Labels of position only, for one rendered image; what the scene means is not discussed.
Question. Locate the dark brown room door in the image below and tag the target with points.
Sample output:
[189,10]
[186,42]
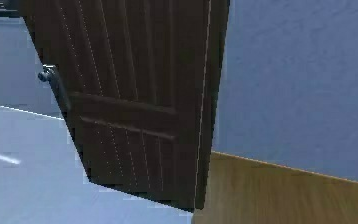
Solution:
[130,100]

